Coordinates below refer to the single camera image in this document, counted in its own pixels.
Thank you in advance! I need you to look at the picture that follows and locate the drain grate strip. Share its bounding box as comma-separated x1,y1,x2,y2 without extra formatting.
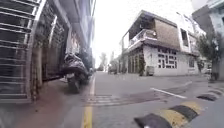
81,90,168,108

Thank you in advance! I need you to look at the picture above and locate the parked scooter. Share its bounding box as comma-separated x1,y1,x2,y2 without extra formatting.
60,53,95,94

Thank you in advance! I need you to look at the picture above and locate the white and brown corner building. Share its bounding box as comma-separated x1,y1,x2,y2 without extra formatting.
118,9,208,77

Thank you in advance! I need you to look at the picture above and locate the black and yellow speed bump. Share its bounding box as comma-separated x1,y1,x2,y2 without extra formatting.
133,88,224,128

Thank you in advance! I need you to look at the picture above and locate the tree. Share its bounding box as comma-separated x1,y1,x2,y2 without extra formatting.
196,31,224,83

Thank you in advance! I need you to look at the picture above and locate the grey building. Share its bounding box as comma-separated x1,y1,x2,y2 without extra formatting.
191,0,224,81

